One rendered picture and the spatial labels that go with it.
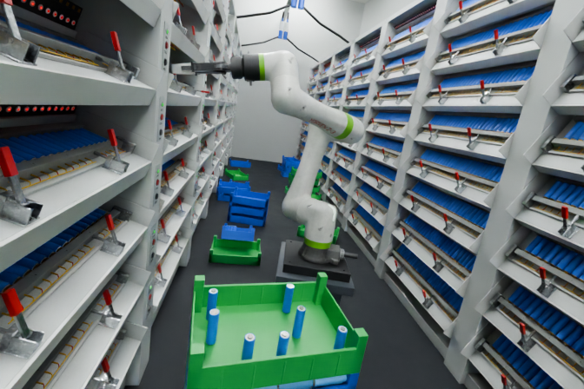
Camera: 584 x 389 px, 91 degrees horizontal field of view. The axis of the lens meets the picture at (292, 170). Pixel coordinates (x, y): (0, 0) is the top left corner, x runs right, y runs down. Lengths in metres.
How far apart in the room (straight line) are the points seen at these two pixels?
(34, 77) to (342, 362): 0.61
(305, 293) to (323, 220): 0.53
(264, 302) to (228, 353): 0.16
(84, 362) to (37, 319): 0.22
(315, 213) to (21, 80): 1.02
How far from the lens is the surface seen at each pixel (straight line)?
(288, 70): 1.02
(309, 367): 0.59
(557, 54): 1.28
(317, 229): 1.24
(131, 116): 0.86
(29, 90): 0.45
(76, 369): 0.80
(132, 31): 0.87
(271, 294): 0.72
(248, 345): 0.56
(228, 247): 1.98
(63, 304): 0.65
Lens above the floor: 0.92
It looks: 11 degrees down
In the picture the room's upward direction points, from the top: 9 degrees clockwise
